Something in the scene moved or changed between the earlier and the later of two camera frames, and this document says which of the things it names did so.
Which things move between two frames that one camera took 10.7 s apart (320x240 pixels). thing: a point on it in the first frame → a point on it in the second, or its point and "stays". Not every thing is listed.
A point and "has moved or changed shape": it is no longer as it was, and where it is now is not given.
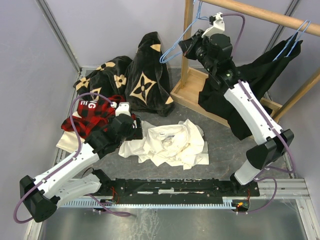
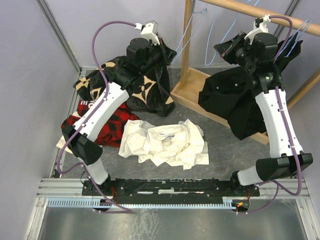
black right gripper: x=188 y=45 → x=226 y=49
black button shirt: x=260 y=74 stays
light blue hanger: x=198 y=17 has moved or changed shape
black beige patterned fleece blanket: x=142 y=82 stays
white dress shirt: x=179 y=145 stays
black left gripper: x=136 y=133 → x=167 y=54
